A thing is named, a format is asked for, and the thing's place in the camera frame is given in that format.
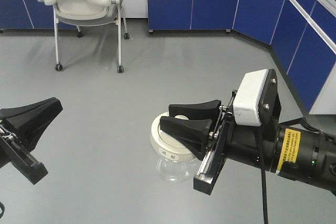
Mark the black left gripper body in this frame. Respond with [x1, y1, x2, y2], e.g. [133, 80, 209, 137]
[1, 124, 48, 185]

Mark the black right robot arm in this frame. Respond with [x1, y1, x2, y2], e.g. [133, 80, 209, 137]
[159, 69, 335, 194]

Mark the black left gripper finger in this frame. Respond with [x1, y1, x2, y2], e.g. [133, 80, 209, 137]
[1, 97, 62, 152]

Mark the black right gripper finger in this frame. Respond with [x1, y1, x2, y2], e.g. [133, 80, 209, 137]
[160, 116, 217, 161]
[169, 100, 221, 121]

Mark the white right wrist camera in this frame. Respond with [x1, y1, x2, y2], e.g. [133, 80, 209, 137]
[233, 69, 269, 126]

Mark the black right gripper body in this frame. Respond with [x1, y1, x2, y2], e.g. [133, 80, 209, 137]
[193, 69, 281, 195]

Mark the blue lab cabinet left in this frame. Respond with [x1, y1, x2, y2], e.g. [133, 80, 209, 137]
[0, 0, 79, 34]

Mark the glass jar with cream lid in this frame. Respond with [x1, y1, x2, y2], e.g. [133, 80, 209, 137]
[150, 112, 201, 183]

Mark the black camera cable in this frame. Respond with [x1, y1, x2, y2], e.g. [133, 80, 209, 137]
[256, 129, 270, 224]

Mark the blue lab cabinet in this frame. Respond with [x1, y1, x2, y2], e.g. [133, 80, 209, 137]
[148, 0, 238, 33]
[232, 0, 336, 116]
[0, 0, 79, 34]

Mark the blue lab cabinet centre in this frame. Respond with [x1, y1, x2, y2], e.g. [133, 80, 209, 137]
[148, 0, 238, 33]

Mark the blue lab cabinet right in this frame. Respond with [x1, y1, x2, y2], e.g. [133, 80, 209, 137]
[232, 0, 336, 116]

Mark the white mesh office chair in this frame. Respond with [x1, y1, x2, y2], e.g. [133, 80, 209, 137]
[34, 0, 131, 74]

